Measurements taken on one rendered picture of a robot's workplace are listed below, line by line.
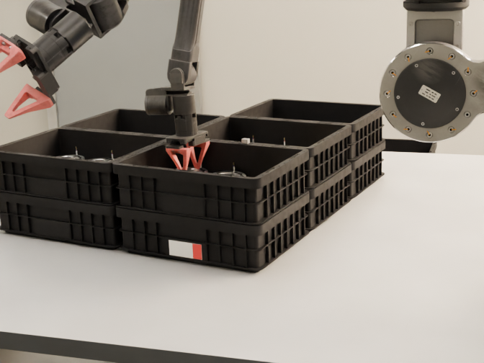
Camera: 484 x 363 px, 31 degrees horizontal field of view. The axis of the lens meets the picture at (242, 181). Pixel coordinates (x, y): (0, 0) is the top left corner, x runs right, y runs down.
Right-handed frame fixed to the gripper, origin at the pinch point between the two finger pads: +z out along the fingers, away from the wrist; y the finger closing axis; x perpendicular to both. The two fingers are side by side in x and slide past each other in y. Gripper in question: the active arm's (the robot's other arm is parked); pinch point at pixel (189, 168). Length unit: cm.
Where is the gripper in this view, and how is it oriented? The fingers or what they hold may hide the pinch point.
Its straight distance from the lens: 223.5
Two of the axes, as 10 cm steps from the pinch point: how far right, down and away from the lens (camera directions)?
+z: 0.7, 9.6, 2.5
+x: 8.4, 0.8, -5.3
